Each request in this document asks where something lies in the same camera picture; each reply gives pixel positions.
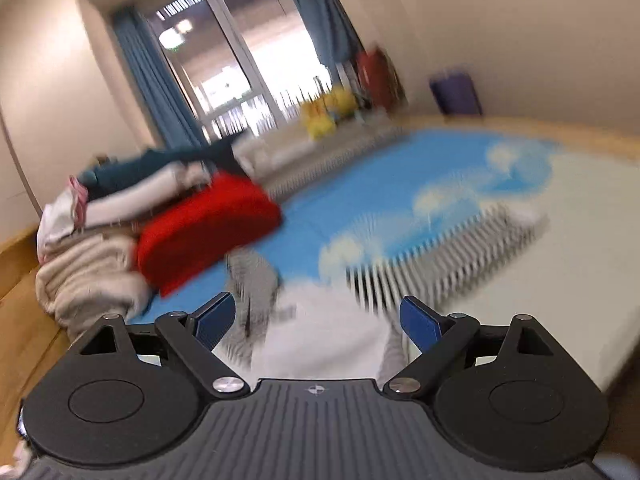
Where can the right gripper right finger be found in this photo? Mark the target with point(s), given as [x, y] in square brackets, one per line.
[507, 396]

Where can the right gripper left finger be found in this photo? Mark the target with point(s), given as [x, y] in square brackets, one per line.
[125, 393]

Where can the black white striped garment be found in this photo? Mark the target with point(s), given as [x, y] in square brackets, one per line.
[349, 327]

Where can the cream folded quilt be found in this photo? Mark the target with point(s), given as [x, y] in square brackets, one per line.
[95, 277]

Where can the red folded blanket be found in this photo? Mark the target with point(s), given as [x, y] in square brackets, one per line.
[199, 231]

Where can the blue white patterned bedsheet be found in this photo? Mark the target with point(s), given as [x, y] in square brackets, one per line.
[580, 280]

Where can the white folded bedding stack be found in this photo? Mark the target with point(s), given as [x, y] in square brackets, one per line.
[72, 212]

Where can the dark teal shark plush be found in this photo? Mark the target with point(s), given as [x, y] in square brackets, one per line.
[106, 179]

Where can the left blue curtain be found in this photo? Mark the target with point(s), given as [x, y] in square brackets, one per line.
[170, 113]

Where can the blue curtain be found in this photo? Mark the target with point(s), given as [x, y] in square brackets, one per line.
[330, 29]
[170, 113]

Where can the purple rolled mat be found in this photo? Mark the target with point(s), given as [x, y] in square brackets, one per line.
[455, 94]

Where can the yellow plush toys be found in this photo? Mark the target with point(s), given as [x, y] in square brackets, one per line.
[321, 116]

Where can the red cushion on sill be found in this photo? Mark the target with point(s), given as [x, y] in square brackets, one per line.
[378, 78]

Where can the right blue curtain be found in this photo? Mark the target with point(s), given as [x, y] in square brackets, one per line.
[330, 29]

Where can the window with white frame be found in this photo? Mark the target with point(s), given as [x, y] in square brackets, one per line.
[242, 64]

